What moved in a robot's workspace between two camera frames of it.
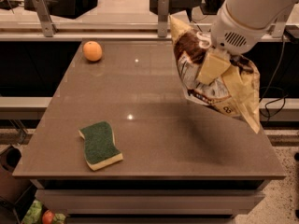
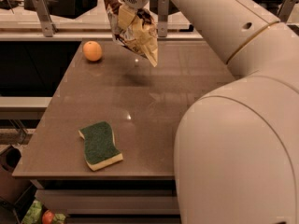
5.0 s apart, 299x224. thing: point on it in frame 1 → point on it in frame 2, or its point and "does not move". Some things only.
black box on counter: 64,1 does not move
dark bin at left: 9,158 does not move
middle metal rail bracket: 163,14 does not move
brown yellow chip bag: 235,92 → 141,37
